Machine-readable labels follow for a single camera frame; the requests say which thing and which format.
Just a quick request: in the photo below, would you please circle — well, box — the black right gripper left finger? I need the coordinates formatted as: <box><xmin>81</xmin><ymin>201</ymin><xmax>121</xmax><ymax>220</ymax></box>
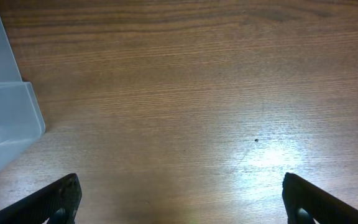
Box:
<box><xmin>0</xmin><ymin>173</ymin><xmax>82</xmax><ymax>224</ymax></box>

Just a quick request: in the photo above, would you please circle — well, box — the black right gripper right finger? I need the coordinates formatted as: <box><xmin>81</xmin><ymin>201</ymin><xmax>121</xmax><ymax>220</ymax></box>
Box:
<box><xmin>282</xmin><ymin>172</ymin><xmax>358</xmax><ymax>224</ymax></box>

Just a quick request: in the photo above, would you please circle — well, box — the clear plastic storage bin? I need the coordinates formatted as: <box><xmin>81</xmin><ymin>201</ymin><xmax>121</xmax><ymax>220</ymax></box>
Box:
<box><xmin>0</xmin><ymin>18</ymin><xmax>45</xmax><ymax>170</ymax></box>

